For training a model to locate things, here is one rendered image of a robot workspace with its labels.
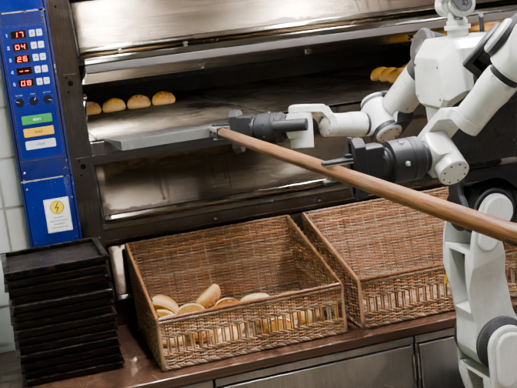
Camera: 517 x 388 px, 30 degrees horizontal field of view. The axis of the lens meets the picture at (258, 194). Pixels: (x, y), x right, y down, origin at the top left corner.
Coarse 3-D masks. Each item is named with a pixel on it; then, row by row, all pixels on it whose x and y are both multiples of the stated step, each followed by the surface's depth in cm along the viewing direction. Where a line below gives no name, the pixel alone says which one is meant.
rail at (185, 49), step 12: (480, 12) 314; (492, 12) 316; (360, 24) 304; (372, 24) 305; (384, 24) 306; (396, 24) 307; (408, 24) 308; (264, 36) 296; (276, 36) 297; (288, 36) 298; (300, 36) 299; (168, 48) 289; (180, 48) 289; (192, 48) 290; (204, 48) 291; (216, 48) 292; (84, 60) 282; (96, 60) 283; (108, 60) 284; (120, 60) 285
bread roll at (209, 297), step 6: (210, 288) 303; (216, 288) 304; (204, 294) 302; (210, 294) 302; (216, 294) 303; (198, 300) 301; (204, 300) 301; (210, 300) 302; (216, 300) 304; (204, 306) 302; (210, 306) 303
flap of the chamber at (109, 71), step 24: (432, 24) 310; (240, 48) 294; (264, 48) 296; (288, 48) 300; (312, 48) 309; (336, 48) 318; (96, 72) 283; (120, 72) 290; (144, 72) 298; (168, 72) 307
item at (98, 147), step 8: (344, 104) 324; (352, 104) 322; (360, 104) 323; (288, 112) 319; (336, 112) 321; (344, 112) 322; (312, 120) 319; (96, 144) 301; (104, 144) 301; (96, 152) 301; (104, 152) 302
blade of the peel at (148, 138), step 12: (144, 132) 308; (156, 132) 304; (168, 132) 300; (180, 132) 278; (192, 132) 279; (204, 132) 280; (120, 144) 275; (132, 144) 274; (144, 144) 275; (156, 144) 276
